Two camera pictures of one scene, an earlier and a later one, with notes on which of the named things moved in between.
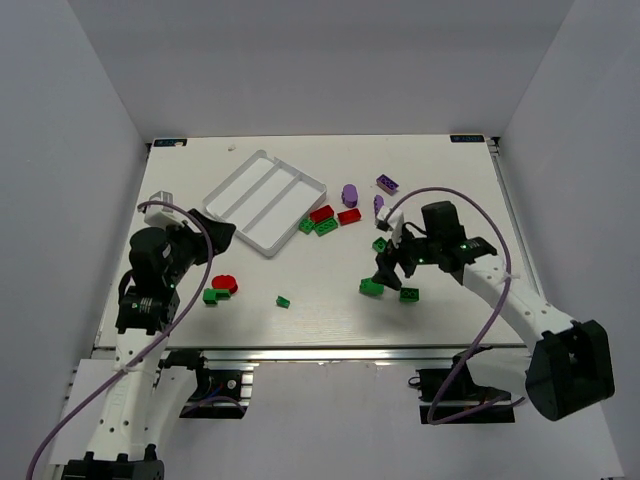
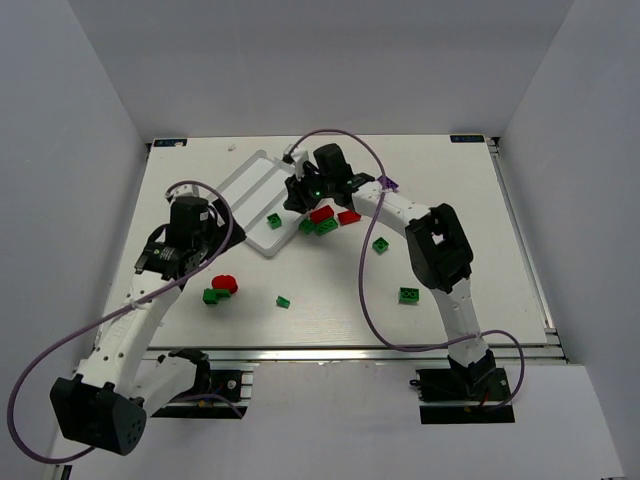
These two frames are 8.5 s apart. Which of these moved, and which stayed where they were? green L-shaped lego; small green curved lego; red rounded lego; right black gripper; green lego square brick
Moved: right black gripper; green lego square brick
Stayed: red rounded lego; green L-shaped lego; small green curved lego
